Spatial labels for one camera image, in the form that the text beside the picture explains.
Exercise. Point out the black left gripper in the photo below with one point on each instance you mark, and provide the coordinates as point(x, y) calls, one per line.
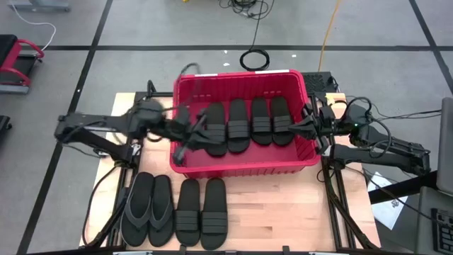
point(189, 138)

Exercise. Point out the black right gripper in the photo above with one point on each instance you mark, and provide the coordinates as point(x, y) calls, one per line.
point(327, 129)

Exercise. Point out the black slide sandal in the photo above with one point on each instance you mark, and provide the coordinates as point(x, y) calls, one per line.
point(216, 113)
point(261, 110)
point(281, 110)
point(188, 195)
point(214, 195)
point(239, 117)

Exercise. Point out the red plastic ribbed bin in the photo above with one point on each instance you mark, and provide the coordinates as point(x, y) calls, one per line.
point(247, 161)

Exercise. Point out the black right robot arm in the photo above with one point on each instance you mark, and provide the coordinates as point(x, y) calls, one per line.
point(407, 148)

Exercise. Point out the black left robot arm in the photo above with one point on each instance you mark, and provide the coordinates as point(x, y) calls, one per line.
point(145, 117)

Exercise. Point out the black power supply box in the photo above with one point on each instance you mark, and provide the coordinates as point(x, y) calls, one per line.
point(318, 82)

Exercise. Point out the short white tape strip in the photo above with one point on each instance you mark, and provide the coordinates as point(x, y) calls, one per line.
point(206, 74)

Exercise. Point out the long white tape strip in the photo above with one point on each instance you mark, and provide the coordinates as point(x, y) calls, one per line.
point(272, 72)

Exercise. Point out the black clamp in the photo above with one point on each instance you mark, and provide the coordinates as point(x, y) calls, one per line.
point(182, 249)
point(286, 249)

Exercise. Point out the black metal beam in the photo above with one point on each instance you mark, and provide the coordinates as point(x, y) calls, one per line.
point(407, 186)

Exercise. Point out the white paper sheet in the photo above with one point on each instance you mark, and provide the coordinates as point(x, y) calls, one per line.
point(389, 212)

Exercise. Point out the grey computer monitor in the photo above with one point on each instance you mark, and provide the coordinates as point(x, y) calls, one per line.
point(446, 148)

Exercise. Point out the grey desk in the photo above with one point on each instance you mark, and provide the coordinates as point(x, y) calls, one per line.
point(424, 230)

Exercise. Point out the black keyboard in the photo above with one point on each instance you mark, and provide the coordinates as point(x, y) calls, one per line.
point(444, 233)

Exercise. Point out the black chair base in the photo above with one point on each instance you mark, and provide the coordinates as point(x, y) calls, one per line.
point(3, 124)

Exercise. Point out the red and black cart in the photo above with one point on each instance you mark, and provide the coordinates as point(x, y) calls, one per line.
point(10, 56)

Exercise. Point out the grey metal stand base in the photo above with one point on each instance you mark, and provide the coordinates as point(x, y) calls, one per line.
point(39, 5)

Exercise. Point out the black aluminium frame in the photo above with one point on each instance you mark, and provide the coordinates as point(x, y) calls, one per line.
point(159, 94)
point(335, 216)

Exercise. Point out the silver metal bracket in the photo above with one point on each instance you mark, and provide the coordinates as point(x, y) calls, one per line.
point(132, 253)
point(323, 253)

